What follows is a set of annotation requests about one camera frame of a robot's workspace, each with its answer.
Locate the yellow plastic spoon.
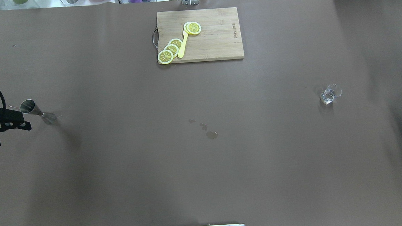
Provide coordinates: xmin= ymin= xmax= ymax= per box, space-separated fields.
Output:
xmin=177 ymin=22 xmax=192 ymax=59

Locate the clear glass cup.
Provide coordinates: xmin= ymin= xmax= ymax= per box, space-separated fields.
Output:
xmin=320 ymin=84 xmax=343 ymax=105

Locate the steel measuring jigger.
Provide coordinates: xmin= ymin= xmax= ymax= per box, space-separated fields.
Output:
xmin=19 ymin=99 xmax=57 ymax=125

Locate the lemon slice end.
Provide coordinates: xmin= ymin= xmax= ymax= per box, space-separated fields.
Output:
xmin=157 ymin=49 xmax=175 ymax=65

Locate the lemon slice near spoon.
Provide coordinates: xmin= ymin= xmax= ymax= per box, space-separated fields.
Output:
xmin=168 ymin=38 xmax=182 ymax=48

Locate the wooden cutting board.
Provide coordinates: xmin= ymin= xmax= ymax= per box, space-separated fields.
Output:
xmin=157 ymin=7 xmax=244 ymax=64

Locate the lemon slice on spoon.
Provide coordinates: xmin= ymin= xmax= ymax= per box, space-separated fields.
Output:
xmin=186 ymin=22 xmax=202 ymax=35

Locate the lemon slice middle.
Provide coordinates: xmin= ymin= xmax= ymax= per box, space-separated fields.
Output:
xmin=164 ymin=44 xmax=179 ymax=58

